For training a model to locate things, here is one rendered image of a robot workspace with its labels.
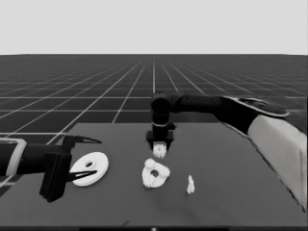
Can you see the white toothed sun gear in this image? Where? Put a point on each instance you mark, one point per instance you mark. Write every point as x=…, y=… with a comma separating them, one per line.
x=159, y=154

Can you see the large thick white disc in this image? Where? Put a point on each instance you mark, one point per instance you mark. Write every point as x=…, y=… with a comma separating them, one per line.
x=97, y=166

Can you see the small white T-shaped piece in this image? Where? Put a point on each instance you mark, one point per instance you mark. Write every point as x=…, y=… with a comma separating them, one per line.
x=191, y=188

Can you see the white round carrier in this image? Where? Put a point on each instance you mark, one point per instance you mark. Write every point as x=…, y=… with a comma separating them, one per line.
x=159, y=183

